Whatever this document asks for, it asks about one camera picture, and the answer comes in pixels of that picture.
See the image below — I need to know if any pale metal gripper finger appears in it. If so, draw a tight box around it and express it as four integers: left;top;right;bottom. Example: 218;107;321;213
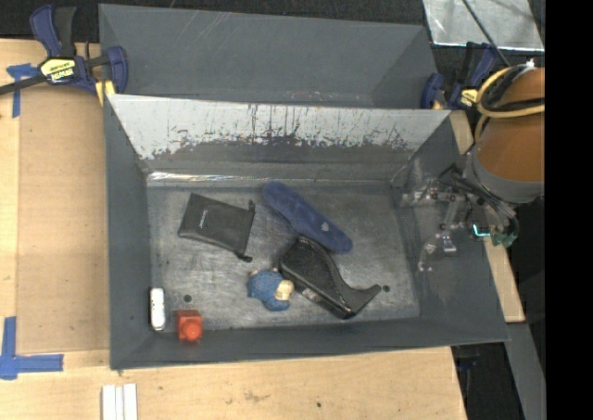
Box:
400;189;439;209
418;230;459;273

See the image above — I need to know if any blue shoe insole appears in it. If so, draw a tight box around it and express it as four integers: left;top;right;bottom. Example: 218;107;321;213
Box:
260;180;355;256

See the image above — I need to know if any blue toy figure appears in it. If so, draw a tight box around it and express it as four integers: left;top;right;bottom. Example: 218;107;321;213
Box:
246;268;297;312

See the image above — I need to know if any grey metal bin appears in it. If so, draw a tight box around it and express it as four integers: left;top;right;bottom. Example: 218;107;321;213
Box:
97;3;511;371

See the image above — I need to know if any red cube block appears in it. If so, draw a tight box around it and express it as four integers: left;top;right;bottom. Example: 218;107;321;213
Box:
173;309;205;342

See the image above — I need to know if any small white oblong case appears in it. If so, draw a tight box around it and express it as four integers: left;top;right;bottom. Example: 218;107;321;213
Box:
148;286;167;332

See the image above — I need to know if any black drawstring pouch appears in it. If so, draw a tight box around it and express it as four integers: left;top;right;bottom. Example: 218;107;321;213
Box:
177;192;258;263

